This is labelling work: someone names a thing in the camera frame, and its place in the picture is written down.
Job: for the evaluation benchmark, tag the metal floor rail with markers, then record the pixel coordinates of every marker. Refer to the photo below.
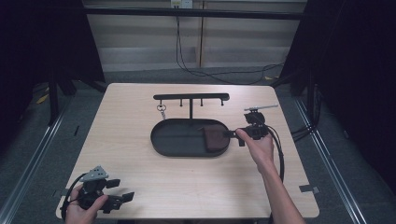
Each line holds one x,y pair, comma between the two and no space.
28,174
330,168

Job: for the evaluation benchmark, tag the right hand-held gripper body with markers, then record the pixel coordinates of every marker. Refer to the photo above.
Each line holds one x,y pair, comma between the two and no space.
256,124

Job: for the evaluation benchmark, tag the black key rack with tray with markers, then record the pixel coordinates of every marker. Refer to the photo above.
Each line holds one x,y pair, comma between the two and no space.
180,138

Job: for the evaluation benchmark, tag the black horizontal frame bar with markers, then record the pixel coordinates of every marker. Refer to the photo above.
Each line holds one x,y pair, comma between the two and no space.
193,13

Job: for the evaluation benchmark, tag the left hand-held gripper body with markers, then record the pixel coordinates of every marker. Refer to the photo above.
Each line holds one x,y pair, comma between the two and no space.
91,194

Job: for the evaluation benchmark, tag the dark curtain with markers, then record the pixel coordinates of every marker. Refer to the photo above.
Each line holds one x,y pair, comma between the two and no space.
358,77
40,43

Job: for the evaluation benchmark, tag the grey tape strip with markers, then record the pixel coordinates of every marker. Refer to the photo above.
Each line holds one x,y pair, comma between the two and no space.
311,188

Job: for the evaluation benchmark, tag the brown leather wallet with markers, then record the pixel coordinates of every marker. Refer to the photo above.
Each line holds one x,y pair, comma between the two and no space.
216,140

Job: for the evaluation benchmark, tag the person's left hand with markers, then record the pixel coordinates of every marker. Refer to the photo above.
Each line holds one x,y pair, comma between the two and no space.
79,214

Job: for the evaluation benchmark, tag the black metal stand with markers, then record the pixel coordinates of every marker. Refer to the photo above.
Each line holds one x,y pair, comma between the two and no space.
53,99

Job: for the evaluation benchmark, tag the person's right hand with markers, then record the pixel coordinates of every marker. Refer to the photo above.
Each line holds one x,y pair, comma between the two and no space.
260,152

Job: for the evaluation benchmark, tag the white wall outlet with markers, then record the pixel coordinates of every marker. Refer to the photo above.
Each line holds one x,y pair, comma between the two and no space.
182,3

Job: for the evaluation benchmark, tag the yellow tape piece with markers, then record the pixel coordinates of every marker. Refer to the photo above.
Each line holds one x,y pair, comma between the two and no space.
42,99

